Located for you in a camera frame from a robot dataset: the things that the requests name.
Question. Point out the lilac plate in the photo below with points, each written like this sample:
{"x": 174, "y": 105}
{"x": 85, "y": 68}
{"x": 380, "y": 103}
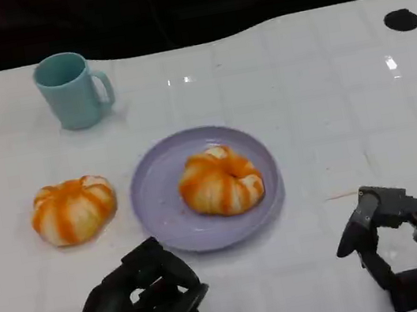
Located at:
{"x": 159, "y": 196}

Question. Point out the pale green mug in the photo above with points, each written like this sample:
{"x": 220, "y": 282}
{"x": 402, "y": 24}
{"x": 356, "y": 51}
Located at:
{"x": 71, "y": 99}

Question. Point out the orange white toy bread roll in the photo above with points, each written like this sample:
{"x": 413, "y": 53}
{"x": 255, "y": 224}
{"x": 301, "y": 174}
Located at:
{"x": 72, "y": 213}
{"x": 217, "y": 186}

